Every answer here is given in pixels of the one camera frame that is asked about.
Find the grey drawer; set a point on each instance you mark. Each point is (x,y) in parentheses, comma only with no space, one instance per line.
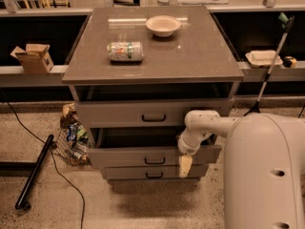
(136,147)
(144,113)
(132,173)

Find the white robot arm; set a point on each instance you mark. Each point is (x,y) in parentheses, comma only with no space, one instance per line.
(264,159)

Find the yellow black tape measure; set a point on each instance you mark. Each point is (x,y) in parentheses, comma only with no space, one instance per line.
(289,62)

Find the green white soda can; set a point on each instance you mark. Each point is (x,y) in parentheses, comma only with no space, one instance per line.
(125,51)

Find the small cardboard box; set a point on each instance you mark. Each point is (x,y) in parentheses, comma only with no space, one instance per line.
(35,58)

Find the black metal table leg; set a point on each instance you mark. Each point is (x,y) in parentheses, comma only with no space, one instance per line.
(22,202)

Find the grey top drawer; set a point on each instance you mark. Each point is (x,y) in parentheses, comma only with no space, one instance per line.
(144,113)

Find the grey bottom drawer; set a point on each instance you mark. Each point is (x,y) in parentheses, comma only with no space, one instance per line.
(132,173)

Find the wire basket of trash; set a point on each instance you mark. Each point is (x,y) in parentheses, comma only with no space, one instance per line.
(72,143)

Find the white foam takeout container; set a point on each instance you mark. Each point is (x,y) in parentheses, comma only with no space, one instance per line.
(258,59)

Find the grey drawer cabinet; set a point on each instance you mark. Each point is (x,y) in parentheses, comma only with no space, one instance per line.
(193,63)

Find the white paper bowl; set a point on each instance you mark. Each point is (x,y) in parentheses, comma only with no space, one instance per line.
(163,25)

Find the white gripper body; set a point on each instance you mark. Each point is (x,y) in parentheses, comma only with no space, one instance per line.
(187,147)

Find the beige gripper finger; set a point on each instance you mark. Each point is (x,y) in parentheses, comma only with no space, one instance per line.
(185,165)

